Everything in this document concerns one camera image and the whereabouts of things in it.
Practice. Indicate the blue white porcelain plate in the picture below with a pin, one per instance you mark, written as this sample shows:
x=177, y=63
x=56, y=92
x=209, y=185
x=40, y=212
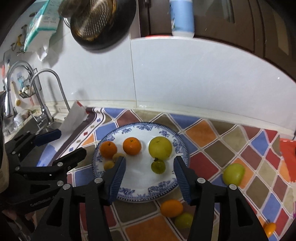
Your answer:
x=140, y=183

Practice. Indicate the large orange with stem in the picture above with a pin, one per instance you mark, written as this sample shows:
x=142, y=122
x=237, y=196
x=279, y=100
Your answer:
x=108, y=149

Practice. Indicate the round yellow brown fruit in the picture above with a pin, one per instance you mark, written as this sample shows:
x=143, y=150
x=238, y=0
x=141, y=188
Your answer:
x=116, y=156

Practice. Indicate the small green mandarin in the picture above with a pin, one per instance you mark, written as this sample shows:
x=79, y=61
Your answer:
x=183, y=221

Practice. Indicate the colourful diamond pattern tablecloth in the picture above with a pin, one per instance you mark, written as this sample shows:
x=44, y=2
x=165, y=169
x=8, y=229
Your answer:
x=268, y=159

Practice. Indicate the green tomato with stem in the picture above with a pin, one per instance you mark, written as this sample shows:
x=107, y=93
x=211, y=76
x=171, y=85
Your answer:
x=158, y=166

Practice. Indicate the yellow green pear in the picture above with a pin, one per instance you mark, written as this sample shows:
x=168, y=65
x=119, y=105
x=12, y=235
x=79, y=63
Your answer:
x=160, y=148

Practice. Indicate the large orange without stem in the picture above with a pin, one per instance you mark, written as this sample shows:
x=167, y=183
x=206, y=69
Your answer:
x=132, y=146

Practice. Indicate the small yellow brown fruit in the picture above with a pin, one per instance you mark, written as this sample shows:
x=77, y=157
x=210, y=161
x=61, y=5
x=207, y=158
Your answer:
x=108, y=165

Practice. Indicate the blue white soap bottle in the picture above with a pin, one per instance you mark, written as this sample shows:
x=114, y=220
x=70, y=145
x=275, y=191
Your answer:
x=182, y=18

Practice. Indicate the brass perforated colander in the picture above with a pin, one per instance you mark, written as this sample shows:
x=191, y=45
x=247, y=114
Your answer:
x=88, y=19

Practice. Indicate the chrome kitchen faucet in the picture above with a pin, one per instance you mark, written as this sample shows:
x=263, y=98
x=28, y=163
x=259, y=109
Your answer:
x=44, y=90

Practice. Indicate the small orange kumquat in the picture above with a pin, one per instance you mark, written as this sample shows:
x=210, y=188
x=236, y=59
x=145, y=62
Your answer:
x=269, y=229

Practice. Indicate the small orange mandarin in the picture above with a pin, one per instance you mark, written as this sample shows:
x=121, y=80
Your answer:
x=171, y=208

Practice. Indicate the teal white paper box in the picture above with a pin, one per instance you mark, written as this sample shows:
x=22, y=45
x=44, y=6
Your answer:
x=42, y=27

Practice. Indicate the green apple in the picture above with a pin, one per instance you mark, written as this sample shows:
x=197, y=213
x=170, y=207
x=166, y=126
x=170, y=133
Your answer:
x=233, y=174

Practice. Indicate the steel kitchen sink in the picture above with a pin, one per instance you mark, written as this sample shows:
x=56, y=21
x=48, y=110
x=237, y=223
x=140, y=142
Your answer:
x=29, y=124

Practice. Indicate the black frying pan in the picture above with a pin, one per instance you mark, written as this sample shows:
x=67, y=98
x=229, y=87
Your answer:
x=120, y=25

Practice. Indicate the wire sink caddy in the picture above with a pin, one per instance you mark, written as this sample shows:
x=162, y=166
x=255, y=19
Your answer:
x=27, y=89

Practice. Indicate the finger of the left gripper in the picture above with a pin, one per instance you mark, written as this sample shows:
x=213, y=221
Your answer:
x=18, y=148
x=56, y=172

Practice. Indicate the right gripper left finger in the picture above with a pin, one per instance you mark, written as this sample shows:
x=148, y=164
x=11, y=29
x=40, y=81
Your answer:
x=61, y=220

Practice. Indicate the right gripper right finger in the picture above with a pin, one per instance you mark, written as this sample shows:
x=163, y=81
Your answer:
x=237, y=219

